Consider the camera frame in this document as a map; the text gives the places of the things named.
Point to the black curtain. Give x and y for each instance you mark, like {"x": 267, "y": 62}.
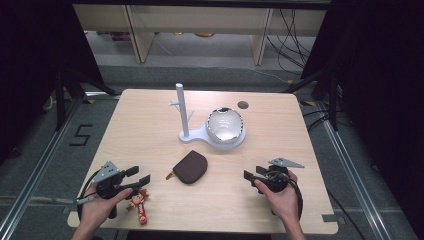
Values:
{"x": 383, "y": 83}
{"x": 33, "y": 66}

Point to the black tripod stand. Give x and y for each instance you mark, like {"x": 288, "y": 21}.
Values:
{"x": 61, "y": 96}
{"x": 331, "y": 100}

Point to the yellow black tape piece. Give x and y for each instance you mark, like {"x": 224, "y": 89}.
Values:
{"x": 88, "y": 101}
{"x": 308, "y": 103}

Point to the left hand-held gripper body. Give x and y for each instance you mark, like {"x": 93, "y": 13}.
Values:
{"x": 108, "y": 180}

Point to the white stand with pole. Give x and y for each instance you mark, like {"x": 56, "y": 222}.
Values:
{"x": 182, "y": 110}

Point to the person's left hand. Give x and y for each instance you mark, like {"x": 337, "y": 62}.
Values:
{"x": 95, "y": 208}

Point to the light wooden desk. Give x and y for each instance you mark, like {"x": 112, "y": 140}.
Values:
{"x": 200, "y": 18}

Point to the brown pouch with tan tab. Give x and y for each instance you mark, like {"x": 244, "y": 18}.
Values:
{"x": 190, "y": 168}

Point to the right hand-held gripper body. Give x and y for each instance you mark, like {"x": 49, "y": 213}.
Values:
{"x": 276, "y": 178}

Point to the person's right hand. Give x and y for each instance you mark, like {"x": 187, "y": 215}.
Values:
{"x": 283, "y": 203}

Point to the red patterned candy wrapper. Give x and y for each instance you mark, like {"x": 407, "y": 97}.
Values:
{"x": 142, "y": 210}

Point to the aluminium floor rail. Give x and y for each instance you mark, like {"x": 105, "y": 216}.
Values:
{"x": 40, "y": 166}
{"x": 353, "y": 173}

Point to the shiny silver bowl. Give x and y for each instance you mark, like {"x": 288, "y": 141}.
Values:
{"x": 225, "y": 125}

